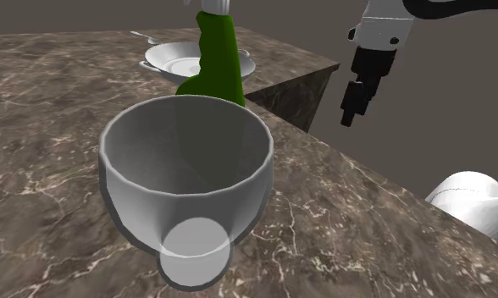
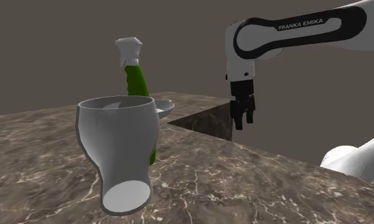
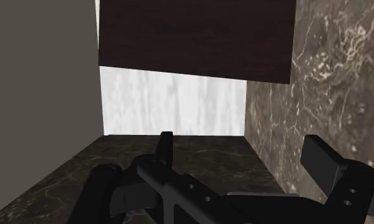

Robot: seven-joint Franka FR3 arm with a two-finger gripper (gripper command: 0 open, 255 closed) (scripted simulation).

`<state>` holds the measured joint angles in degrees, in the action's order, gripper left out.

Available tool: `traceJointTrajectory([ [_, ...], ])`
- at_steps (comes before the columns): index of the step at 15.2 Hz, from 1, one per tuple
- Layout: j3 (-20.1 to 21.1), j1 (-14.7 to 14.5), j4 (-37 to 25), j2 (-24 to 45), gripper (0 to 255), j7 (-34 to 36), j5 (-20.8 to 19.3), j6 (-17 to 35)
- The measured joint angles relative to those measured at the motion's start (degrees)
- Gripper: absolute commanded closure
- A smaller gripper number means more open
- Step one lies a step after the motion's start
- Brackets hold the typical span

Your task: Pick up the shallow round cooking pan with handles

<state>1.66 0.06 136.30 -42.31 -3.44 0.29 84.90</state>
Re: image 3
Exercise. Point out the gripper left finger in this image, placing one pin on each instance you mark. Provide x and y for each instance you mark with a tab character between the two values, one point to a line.
174	192

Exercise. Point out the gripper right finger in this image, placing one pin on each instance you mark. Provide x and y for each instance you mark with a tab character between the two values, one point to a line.
354	186

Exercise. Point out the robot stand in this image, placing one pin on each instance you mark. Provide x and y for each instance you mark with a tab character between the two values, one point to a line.
193	37

